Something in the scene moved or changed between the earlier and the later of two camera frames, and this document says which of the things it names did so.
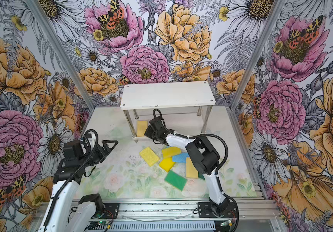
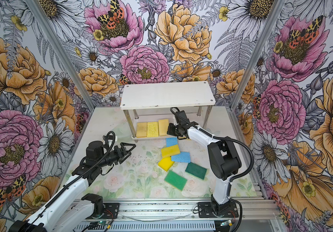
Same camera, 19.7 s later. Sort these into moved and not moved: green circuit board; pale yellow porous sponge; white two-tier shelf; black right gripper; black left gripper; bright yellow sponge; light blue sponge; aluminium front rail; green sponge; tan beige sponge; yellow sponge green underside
Moved: black right gripper; black left gripper; pale yellow porous sponge
Not moved: green circuit board; yellow sponge green underside; green sponge; light blue sponge; bright yellow sponge; tan beige sponge; white two-tier shelf; aluminium front rail
